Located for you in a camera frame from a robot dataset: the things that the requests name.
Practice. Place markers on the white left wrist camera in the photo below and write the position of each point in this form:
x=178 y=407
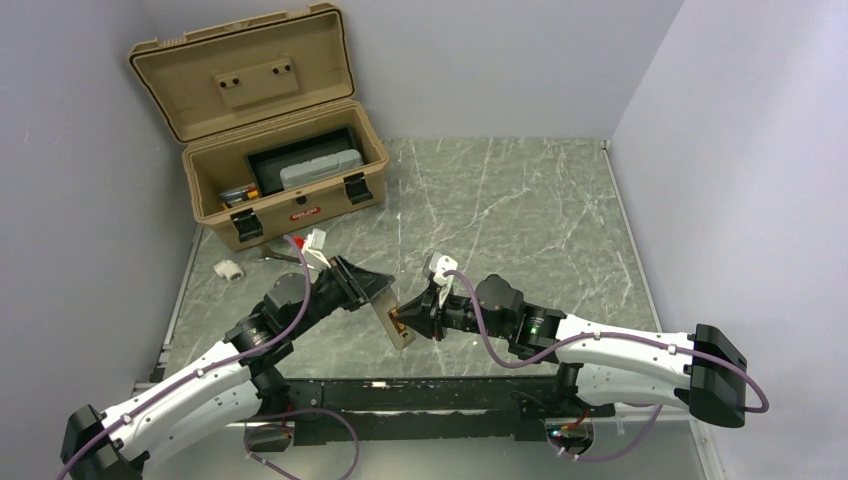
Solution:
x=311 y=248

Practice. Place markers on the white plastic pipe fitting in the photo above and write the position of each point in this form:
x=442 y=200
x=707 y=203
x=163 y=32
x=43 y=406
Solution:
x=228 y=270

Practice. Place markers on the white remote control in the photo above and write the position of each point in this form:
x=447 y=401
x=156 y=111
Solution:
x=386 y=306

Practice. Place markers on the pack of batteries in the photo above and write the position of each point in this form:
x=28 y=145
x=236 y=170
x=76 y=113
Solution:
x=239 y=195

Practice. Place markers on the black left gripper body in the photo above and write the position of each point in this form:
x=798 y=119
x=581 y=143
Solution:
x=325 y=295

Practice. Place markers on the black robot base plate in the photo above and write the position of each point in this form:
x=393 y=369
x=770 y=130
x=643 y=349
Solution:
x=332 y=410

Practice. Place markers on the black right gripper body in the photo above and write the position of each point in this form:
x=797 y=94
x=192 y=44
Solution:
x=456 y=312

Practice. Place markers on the grey plastic case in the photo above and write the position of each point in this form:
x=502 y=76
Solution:
x=320 y=168

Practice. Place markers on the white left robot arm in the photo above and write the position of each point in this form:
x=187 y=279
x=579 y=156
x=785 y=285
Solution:
x=237 y=378

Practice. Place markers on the tan plastic toolbox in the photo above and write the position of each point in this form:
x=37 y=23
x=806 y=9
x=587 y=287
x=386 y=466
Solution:
x=240 y=87

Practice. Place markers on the silver open-end wrench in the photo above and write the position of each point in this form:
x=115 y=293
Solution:
x=265 y=253

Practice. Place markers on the black tray in toolbox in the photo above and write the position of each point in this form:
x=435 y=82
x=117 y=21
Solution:
x=265 y=164

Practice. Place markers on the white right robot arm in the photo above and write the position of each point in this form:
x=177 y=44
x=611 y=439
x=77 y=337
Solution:
x=701 y=372

